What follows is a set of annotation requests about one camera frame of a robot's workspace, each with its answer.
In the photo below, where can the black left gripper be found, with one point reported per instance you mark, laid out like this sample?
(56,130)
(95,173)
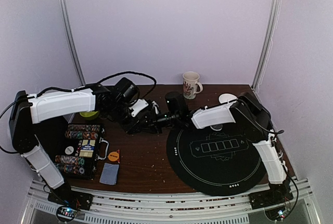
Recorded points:
(130,128)

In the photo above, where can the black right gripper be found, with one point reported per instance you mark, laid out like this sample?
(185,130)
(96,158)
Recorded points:
(161,119)

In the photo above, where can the orange big blind button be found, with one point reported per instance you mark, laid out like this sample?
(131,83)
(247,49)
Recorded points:
(111,157)

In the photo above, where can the clear dealer button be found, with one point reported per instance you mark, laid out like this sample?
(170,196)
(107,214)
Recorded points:
(217,127)

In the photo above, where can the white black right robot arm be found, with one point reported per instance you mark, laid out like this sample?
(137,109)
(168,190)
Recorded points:
(253,121)

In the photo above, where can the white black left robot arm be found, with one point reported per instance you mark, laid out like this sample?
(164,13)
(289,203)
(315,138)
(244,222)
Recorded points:
(114,96)

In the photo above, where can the floral ceramic mug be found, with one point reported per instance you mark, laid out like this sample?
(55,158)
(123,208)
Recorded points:
(191,85)

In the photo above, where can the green bowl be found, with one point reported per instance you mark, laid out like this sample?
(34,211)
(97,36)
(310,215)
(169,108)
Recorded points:
(91,115)

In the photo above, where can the white orange bowl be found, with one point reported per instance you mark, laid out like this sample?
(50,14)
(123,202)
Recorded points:
(226,97)

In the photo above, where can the round black poker mat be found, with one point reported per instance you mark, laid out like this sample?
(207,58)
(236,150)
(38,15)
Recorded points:
(216,163)

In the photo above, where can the blue playing card deck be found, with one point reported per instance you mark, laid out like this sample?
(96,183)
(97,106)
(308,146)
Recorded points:
(109,174)

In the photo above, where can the black poker chip case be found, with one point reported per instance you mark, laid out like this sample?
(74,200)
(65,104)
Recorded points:
(79,151)

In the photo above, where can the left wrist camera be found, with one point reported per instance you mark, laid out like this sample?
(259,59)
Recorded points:
(142,104)

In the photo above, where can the aluminium front rail base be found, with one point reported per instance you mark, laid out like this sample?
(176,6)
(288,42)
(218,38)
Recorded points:
(119,207)

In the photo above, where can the left aluminium frame post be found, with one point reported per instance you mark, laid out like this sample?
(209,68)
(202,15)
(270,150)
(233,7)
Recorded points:
(70,41)

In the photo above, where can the aluminium frame post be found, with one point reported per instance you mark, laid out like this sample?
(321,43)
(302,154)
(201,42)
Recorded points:
(267,44)
(70,41)

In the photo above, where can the right aluminium frame post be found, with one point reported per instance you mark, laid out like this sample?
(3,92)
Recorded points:
(267,44)

